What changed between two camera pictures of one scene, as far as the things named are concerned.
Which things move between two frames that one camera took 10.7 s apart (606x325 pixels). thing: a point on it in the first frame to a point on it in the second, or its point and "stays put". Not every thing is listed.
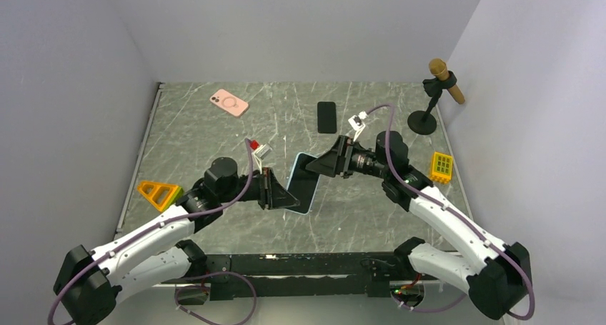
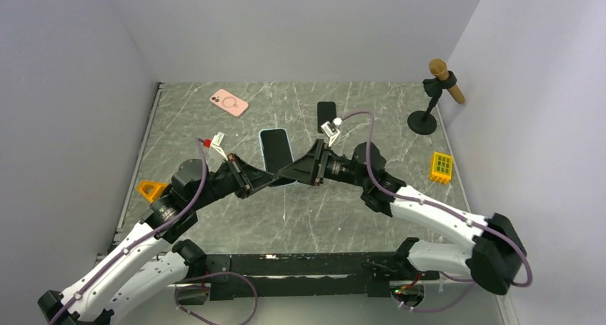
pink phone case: x=229 y=102 stays put
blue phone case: x=303 y=183 to x=277 y=153
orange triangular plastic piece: x=163 y=196 stays put
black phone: x=326 y=122 stays put
